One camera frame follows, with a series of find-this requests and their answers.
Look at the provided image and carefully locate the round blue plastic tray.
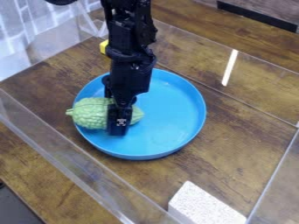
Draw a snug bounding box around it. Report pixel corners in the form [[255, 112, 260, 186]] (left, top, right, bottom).
[[78, 68, 207, 160]]

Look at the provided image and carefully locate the clear acrylic enclosure wall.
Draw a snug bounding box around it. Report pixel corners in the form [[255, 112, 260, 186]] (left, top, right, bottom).
[[0, 0, 299, 224]]

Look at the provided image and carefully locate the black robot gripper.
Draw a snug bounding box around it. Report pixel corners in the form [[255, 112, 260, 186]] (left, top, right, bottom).
[[100, 0, 158, 107]]

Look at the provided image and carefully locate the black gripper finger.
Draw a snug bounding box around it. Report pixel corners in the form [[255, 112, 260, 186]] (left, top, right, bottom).
[[107, 104, 134, 136]]

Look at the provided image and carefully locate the yellow butter block toy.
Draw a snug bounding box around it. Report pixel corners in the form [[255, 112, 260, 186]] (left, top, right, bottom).
[[99, 39, 108, 55]]

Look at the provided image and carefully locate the white speckled foam block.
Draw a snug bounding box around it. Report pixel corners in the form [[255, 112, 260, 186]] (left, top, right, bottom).
[[168, 181, 247, 224]]

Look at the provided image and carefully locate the green bumpy bitter gourd toy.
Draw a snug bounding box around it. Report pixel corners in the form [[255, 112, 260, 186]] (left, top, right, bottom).
[[64, 96, 146, 130]]

